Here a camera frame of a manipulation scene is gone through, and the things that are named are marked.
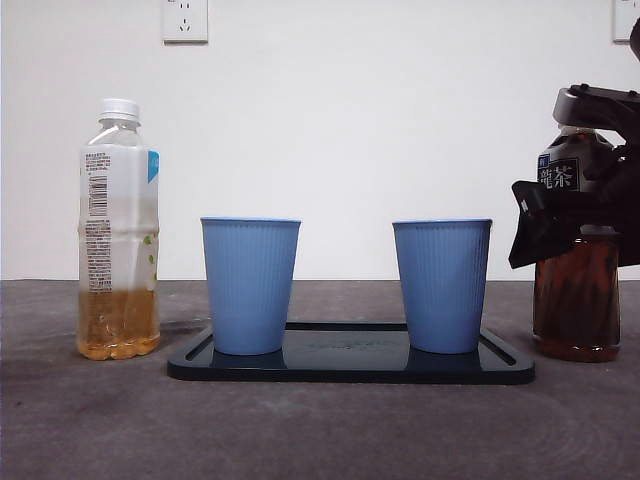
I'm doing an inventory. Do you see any blue ribbed plastic cup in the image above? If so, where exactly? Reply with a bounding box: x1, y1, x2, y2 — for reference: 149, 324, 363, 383
199, 215, 303, 356
391, 217, 494, 355

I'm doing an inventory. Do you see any dark oolong tea bottle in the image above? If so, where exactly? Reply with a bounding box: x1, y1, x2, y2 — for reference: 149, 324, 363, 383
531, 124, 623, 364

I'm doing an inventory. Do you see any white wall socket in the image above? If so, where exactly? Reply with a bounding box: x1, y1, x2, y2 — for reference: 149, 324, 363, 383
612, 0, 640, 44
162, 0, 209, 46

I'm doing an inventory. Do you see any white-label yellow tea bottle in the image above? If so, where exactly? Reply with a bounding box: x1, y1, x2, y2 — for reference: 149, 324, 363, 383
74, 97, 163, 361

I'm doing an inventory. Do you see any dark teal rectangular tray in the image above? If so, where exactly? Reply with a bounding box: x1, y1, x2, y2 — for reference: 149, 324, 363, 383
166, 321, 537, 386

